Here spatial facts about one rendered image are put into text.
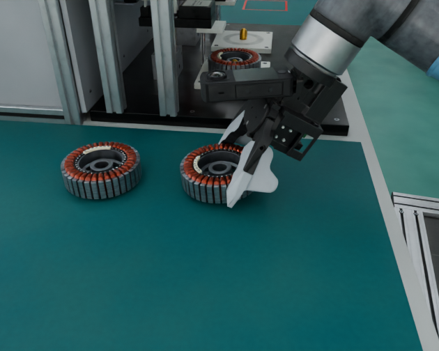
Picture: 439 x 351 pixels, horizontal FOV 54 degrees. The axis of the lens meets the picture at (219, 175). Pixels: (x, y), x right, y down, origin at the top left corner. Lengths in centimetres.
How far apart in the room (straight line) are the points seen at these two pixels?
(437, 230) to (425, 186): 61
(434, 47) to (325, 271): 27
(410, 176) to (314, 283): 170
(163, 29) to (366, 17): 34
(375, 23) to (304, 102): 12
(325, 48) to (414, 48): 10
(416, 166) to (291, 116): 174
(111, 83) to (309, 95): 38
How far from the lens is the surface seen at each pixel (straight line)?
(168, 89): 76
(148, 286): 49
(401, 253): 57
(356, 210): 61
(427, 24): 53
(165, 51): 74
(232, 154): 62
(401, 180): 212
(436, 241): 149
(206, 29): 90
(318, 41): 52
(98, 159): 66
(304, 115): 57
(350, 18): 52
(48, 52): 81
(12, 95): 88
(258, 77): 54
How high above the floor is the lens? 111
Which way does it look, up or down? 34 degrees down
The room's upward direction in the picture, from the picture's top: straight up
